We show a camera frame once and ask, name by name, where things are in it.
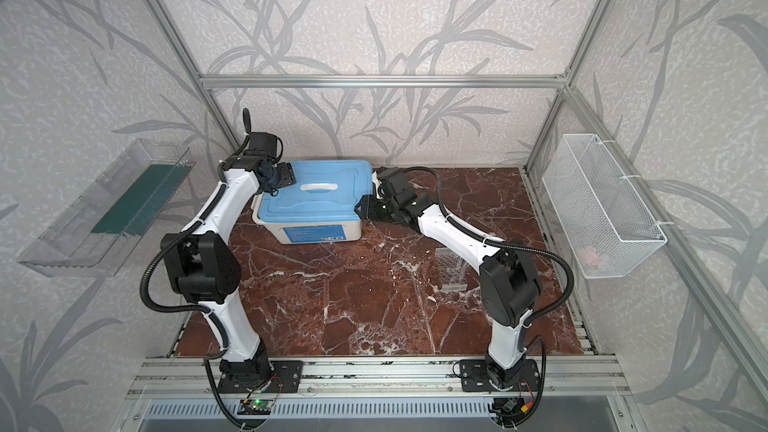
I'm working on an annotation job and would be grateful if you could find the blue plastic bin lid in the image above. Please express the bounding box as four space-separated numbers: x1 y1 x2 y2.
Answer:
257 160 373 223

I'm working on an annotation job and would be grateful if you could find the white plastic storage bin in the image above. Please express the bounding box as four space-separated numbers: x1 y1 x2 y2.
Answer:
251 194 362 245

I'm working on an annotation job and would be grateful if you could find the clear acrylic test tube rack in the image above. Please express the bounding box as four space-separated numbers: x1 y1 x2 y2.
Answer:
435 248 469 293

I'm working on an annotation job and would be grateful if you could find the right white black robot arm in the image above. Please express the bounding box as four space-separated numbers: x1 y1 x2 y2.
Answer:
355 166 575 391

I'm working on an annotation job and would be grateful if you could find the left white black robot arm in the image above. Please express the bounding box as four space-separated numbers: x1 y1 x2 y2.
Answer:
139 132 296 382

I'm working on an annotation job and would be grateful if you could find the pink item in basket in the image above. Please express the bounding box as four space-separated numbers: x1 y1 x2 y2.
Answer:
576 246 608 269

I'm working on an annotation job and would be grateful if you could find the green circuit board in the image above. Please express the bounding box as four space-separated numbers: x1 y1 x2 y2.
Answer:
237 398 276 416

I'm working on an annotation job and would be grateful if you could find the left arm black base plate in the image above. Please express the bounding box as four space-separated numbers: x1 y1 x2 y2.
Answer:
217 360 304 394

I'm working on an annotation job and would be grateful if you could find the clear acrylic wall shelf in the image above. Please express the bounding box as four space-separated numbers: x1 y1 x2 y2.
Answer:
18 139 195 278

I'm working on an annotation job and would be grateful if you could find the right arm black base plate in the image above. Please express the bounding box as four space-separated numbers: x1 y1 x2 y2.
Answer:
453 359 543 393

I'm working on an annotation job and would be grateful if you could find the white wire mesh basket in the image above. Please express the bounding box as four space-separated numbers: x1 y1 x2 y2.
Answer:
543 134 667 279

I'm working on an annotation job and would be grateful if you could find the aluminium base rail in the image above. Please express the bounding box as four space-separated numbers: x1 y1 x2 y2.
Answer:
126 355 631 400

